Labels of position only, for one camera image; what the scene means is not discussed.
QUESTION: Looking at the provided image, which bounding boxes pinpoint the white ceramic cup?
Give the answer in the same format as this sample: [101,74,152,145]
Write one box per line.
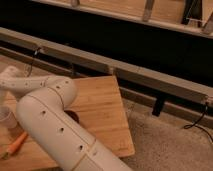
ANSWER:
[0,106,17,129]

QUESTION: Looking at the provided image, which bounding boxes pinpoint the dark purple bowl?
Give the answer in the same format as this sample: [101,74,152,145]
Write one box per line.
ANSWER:
[65,110,79,123]

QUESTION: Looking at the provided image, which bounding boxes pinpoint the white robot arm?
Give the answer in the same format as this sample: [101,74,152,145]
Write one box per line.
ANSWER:
[0,66,133,171]

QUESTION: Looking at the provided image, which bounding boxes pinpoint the orange carrot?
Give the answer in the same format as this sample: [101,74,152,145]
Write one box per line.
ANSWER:
[2,131,28,160]

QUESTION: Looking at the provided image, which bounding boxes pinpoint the black bracket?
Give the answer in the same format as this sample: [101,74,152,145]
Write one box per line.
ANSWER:
[152,97,165,116]

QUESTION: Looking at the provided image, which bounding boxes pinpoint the metal rail beam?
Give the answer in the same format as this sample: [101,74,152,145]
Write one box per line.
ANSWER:
[0,27,213,129]

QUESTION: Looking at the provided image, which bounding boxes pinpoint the black cable right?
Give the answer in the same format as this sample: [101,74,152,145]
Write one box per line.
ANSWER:
[183,102,213,140]

